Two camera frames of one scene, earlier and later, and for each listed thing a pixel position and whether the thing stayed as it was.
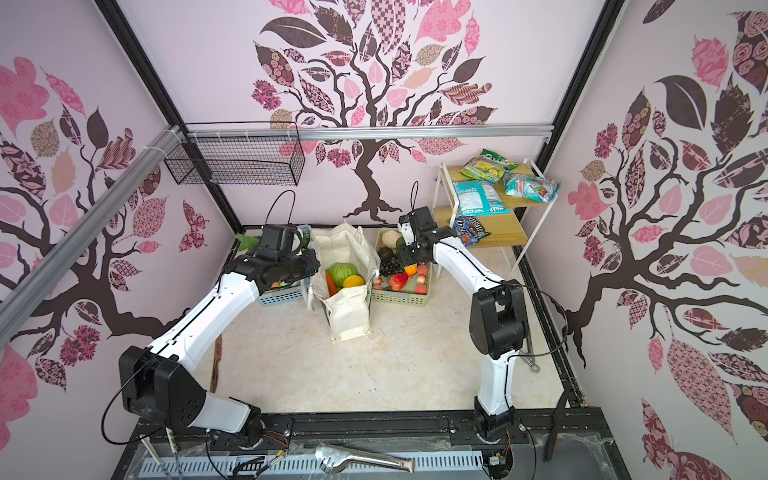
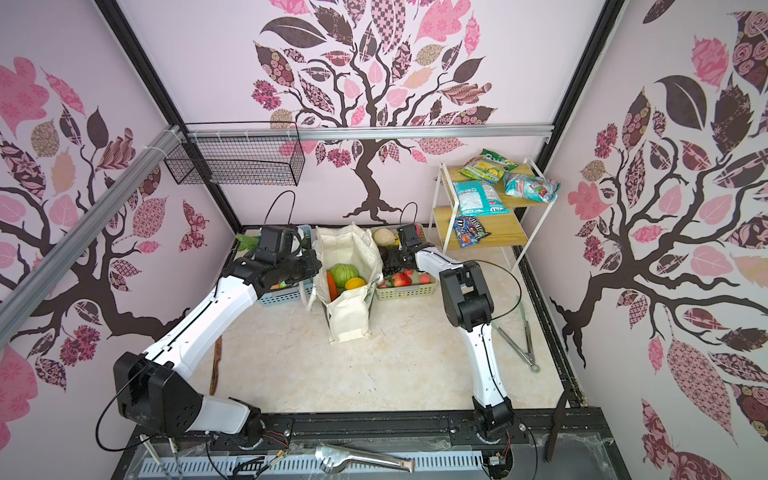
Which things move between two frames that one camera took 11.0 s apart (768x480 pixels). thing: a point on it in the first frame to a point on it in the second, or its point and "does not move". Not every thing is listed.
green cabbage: x=339 y=271 does not move
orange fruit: x=353 y=281 does not move
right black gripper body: x=410 y=254 to x=397 y=258
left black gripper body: x=283 y=257 does not move
